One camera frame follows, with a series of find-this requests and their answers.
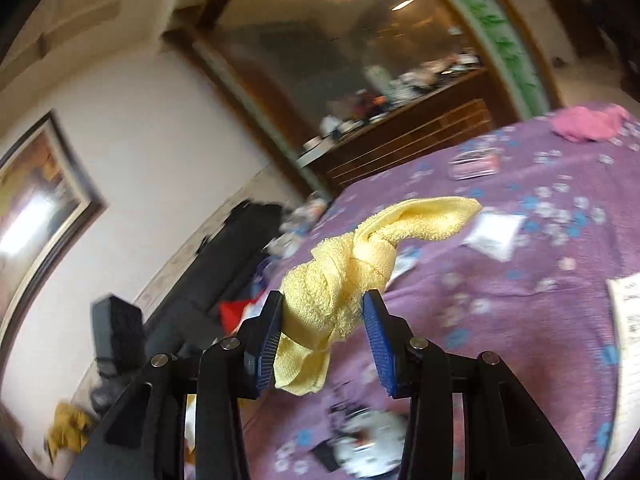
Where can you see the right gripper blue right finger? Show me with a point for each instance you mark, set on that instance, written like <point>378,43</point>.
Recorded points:
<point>506,435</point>

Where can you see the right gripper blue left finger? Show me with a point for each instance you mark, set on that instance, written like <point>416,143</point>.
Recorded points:
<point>142,435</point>

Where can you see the yellow knotted towel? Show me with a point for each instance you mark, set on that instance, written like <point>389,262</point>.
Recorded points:
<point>321,297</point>

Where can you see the black leather sofa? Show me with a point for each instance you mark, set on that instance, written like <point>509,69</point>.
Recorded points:
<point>188,319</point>

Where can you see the red gift bag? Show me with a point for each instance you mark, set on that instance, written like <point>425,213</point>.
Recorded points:
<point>234,312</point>

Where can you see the black electric motor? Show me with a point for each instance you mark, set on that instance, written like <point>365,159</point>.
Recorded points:
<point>364,444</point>

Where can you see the framed painting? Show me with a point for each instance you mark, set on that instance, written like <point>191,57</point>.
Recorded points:
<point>47,201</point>

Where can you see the purple floral tablecloth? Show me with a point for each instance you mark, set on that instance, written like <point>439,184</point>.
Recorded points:
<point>546,310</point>

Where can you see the white notepad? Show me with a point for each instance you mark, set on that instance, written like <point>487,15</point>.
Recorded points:
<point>624,294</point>

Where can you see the pink packet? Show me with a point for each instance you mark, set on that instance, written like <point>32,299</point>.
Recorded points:
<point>474,164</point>

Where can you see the pink towel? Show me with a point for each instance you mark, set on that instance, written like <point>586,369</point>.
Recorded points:
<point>583,124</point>

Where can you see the wooden brick counter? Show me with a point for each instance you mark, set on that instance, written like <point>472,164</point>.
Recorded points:
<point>468,107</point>

